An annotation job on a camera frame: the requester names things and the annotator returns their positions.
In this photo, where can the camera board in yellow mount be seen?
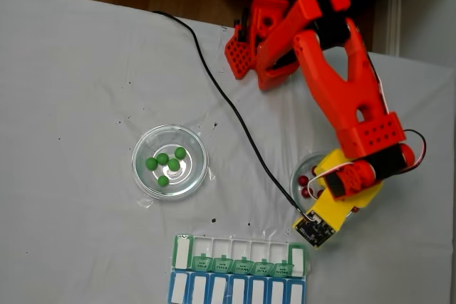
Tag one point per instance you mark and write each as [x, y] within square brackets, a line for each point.
[313, 231]

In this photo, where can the white door trim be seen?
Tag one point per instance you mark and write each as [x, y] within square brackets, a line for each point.
[393, 15]

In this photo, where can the clear glass dish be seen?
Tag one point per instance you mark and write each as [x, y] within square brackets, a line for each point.
[297, 170]
[149, 136]

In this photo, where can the green blue weekly pill organizer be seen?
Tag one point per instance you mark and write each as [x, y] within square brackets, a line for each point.
[221, 247]

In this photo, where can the red round candy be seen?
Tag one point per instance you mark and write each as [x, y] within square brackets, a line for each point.
[319, 192]
[305, 193]
[303, 180]
[313, 169]

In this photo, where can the green round candy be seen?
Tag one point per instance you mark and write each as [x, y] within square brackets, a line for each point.
[174, 164]
[180, 152]
[151, 163]
[162, 158]
[163, 181]

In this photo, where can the white tablecloth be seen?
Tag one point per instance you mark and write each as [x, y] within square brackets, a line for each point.
[71, 104]

